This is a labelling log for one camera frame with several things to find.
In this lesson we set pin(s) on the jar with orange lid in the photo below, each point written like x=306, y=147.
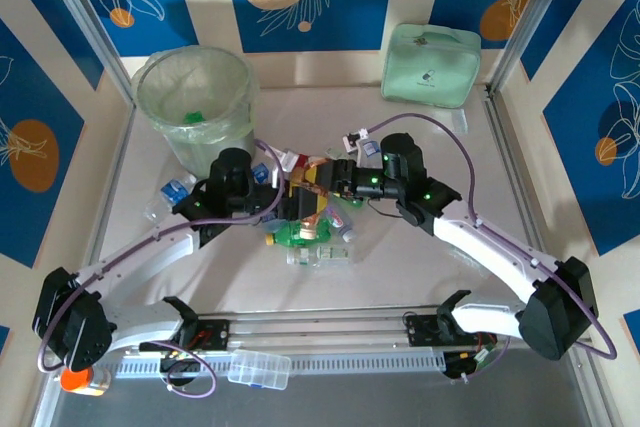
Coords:
x=75, y=383

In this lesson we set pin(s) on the flat clear zip bag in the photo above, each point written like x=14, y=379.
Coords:
x=460, y=122

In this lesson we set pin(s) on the clear bin with green liner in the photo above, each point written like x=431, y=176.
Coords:
x=200, y=142

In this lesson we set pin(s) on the clear bottle blue logo label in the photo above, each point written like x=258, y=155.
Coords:
x=260, y=170

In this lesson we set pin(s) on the green soda bottle yellow cap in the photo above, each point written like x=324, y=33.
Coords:
x=356, y=203
x=285, y=237
x=195, y=117

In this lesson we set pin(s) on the water bottle blue label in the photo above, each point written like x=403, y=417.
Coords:
x=172, y=192

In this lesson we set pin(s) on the aluminium side rail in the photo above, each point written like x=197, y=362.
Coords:
x=507, y=147
x=108, y=197

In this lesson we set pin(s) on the small bottle blue label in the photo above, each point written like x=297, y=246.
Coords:
x=370, y=149

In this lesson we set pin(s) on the red yellow label bottle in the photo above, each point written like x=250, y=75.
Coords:
x=296, y=177

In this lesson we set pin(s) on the mint green zip pouch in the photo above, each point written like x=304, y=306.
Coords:
x=430, y=67

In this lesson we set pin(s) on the aluminium frame post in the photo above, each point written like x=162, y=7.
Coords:
x=87, y=22
x=536, y=17

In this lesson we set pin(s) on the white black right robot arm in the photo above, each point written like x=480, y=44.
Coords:
x=500, y=252

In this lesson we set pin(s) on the clear bottle purple red label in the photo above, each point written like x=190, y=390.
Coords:
x=340, y=219

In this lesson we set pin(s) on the clear plastic organizer box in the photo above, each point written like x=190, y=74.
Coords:
x=260, y=369

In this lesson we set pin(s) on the clear bottle green white label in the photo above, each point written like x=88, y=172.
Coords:
x=330, y=253

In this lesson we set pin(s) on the soda water bottle blue cap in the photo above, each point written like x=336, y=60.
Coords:
x=268, y=219

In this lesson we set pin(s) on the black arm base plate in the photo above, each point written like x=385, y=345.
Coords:
x=417, y=329
x=217, y=334

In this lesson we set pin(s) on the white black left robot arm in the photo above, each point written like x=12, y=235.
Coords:
x=145, y=252

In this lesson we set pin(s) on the long aluminium base rail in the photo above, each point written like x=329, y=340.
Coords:
x=325, y=327

